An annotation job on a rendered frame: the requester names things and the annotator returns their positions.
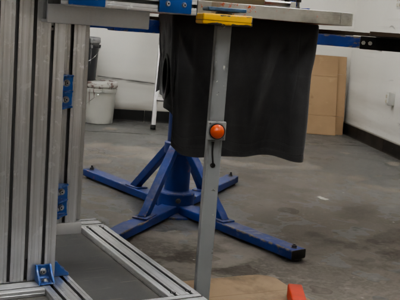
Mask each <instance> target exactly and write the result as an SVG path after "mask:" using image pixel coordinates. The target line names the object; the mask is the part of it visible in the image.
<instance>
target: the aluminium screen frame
mask: <svg viewBox="0 0 400 300"><path fill-rule="evenodd" d="M203 7H223V8H238V9H246V10H247V12H246V13H232V14H233V15H242V16H251V17H253V18H254V19H262V20H277V21H291V22H300V23H314V24H329V25H324V26H352V19H353V13H348V12H334V11H320V10H306V9H298V8H284V7H270V6H262V5H248V4H234V3H226V2H213V1H198V13H214V14H215V13H216V11H204V10H203Z"/></svg>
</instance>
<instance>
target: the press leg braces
mask: <svg viewBox="0 0 400 300"><path fill-rule="evenodd" d="M176 157H177V151H176V150H175V149H174V148H173V147H172V146H171V145H170V146H169V148H168V151H167V153H165V152H164V146H163V147H162V148H161V149H160V150H159V152H158V153H157V154H156V155H155V156H154V157H153V159H152V160H151V161H150V162H149V163H148V164H147V165H146V167H145V168H144V169H143V170H142V171H141V172H140V173H139V174H138V176H137V177H136V178H135V179H134V181H132V182H131V183H128V184H126V185H127V186H130V187H132V188H135V189H146V188H148V187H146V186H143V184H144V183H145V182H146V181H147V180H148V179H149V178H150V176H151V175H152V174H153V173H154V172H155V170H156V169H157V168H158V167H159V166H160V165H161V166H160V168H159V170H158V173H157V175H156V176H155V179H154V181H153V183H152V186H151V188H150V190H149V192H148V194H147V196H146V199H145V201H144V203H143V205H142V208H141V209H140V211H139V214H137V215H134V216H133V217H132V218H137V219H141V220H148V219H150V218H152V217H154V216H156V214H153V213H151V212H152V210H153V209H154V206H155V204H156V201H157V199H158V197H159V195H160V193H161V190H162V188H163V186H164V183H165V181H166V179H167V177H168V174H169V172H170V170H171V168H172V166H173V163H174V161H175V159H176ZM185 157H186V159H187V161H188V163H189V165H190V166H191V170H190V173H191V175H192V177H193V180H194V182H195V184H196V188H194V189H192V190H195V191H199V192H201V190H202V175H203V165H202V164H201V162H200V160H199V158H195V157H187V156H185ZM215 220H216V221H219V222H221V223H229V222H234V220H232V219H230V218H228V216H227V214H226V212H225V210H224V208H223V206H222V204H221V202H220V199H219V197H217V211H216V219H215Z"/></svg>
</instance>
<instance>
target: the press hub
mask: <svg viewBox="0 0 400 300"><path fill-rule="evenodd" d="M172 116H173V115H172V114H171V112H170V113H169V122H168V139H167V140H165V145H164V152H165V153H167V151H168V148H169V146H170V144H171V127H172ZM190 170H191V166H190V165H189V163H188V161H187V159H186V157H185V156H184V155H181V154H179V153H177V157H176V159H175V161H174V163H173V166H172V168H171V170H170V172H169V174H168V177H167V179H166V181H165V183H164V187H163V188H162V190H161V193H160V195H159V197H158V202H157V205H155V206H154V207H157V206H159V205H161V204H164V205H170V206H176V214H175V215H172V216H171V217H169V218H166V219H168V220H191V219H189V218H187V217H185V216H182V215H180V214H179V207H185V206H190V205H193V206H195V207H198V206H196V205H194V200H195V199H196V195H195V193H194V191H193V190H191V189H189V185H190ZM198 208H200V207H198Z"/></svg>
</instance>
